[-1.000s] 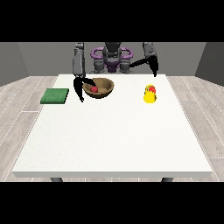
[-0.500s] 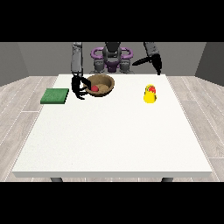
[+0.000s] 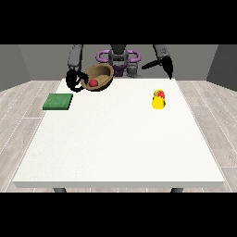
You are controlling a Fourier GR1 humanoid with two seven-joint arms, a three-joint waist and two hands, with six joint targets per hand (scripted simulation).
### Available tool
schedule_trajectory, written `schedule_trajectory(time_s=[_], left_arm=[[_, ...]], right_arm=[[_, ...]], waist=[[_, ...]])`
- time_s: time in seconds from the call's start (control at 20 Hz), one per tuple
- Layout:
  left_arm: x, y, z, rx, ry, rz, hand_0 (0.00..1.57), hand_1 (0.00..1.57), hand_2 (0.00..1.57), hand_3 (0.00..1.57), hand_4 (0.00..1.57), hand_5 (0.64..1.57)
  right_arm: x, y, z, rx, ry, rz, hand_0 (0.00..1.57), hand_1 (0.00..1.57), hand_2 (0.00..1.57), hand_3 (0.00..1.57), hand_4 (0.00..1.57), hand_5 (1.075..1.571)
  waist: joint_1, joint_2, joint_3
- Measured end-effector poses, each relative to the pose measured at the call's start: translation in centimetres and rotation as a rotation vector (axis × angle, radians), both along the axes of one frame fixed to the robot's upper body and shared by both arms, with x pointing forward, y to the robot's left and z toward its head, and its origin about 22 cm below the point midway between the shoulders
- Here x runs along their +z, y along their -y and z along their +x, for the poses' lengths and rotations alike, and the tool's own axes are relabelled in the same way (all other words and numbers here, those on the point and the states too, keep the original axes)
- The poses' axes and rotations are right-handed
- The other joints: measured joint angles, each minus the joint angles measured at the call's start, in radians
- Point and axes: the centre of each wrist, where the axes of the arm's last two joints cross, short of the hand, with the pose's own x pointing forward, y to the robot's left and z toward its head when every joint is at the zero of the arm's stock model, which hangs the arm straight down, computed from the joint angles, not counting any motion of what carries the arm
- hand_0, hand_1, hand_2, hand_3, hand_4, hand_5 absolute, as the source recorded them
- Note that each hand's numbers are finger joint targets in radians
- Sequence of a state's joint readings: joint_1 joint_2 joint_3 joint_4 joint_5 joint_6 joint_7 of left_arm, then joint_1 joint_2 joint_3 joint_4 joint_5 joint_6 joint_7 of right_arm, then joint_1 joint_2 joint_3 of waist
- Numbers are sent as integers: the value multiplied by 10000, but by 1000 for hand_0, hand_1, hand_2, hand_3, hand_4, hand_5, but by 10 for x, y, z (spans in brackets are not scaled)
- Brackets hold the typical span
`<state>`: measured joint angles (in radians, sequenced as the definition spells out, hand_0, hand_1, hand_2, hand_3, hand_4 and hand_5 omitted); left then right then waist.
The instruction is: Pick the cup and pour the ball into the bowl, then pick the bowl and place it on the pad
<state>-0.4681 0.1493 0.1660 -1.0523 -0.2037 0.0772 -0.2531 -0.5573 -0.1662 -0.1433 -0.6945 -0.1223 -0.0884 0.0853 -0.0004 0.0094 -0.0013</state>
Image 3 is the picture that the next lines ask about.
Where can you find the yellow cup with melon print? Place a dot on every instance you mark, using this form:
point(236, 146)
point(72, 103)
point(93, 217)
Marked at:
point(159, 99)

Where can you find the grey robot trunk purple rings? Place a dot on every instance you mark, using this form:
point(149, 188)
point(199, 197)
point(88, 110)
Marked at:
point(118, 60)

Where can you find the brown wooden bowl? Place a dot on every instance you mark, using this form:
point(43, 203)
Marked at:
point(100, 75)

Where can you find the green square pad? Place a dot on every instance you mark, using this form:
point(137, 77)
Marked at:
point(58, 101)

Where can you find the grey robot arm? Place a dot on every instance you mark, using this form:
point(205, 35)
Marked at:
point(161, 50)
point(75, 58)

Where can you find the small red ball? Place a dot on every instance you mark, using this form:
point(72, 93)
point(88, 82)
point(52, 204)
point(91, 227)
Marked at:
point(93, 82)

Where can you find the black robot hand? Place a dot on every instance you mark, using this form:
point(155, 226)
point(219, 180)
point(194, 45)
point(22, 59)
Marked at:
point(163, 65)
point(73, 80)

